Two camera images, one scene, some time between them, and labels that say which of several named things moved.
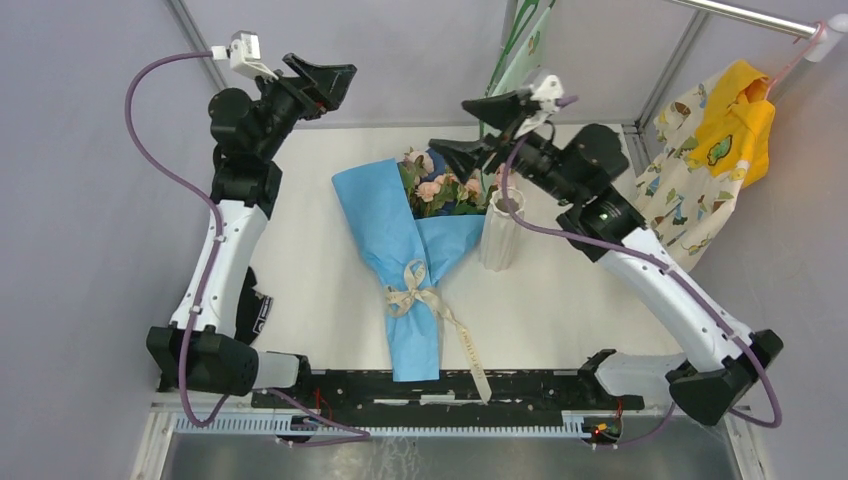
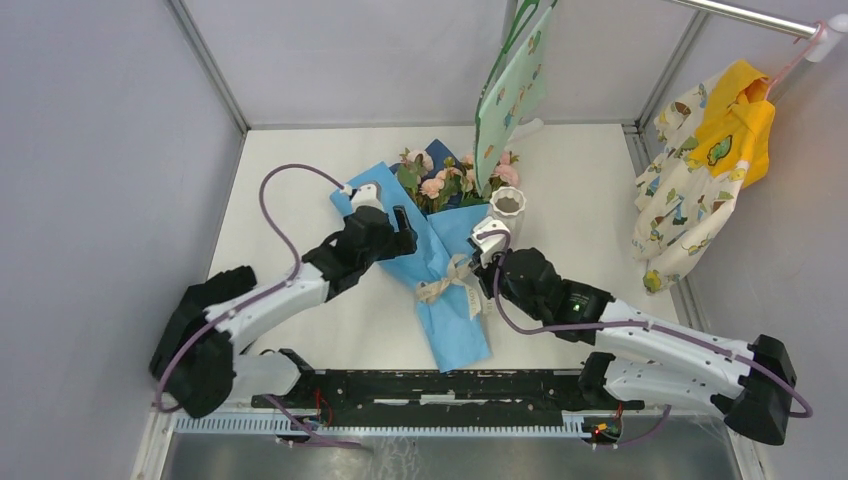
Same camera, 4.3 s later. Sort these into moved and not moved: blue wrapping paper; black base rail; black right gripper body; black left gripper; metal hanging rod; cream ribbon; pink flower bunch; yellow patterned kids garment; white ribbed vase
Moved: cream ribbon; black left gripper; blue wrapping paper; black right gripper body; pink flower bunch
Not moved: black base rail; metal hanging rod; yellow patterned kids garment; white ribbed vase
